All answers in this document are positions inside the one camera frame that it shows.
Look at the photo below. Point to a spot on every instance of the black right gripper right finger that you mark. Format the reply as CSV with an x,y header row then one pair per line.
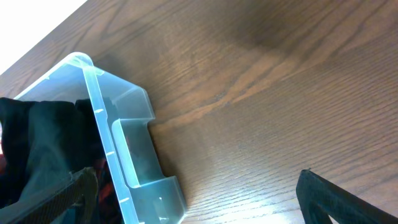
x,y
322,201

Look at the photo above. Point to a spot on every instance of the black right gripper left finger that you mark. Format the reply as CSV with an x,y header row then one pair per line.
x,y
79,190

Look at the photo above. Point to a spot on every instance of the red navy plaid shirt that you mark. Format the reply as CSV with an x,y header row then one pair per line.
x,y
105,189

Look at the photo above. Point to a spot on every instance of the large black garment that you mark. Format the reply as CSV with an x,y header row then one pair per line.
x,y
43,142

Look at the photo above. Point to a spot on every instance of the dark green garment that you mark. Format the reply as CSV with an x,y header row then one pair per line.
x,y
146,180

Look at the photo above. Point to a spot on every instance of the clear plastic storage bin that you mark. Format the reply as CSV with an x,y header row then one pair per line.
x,y
122,111

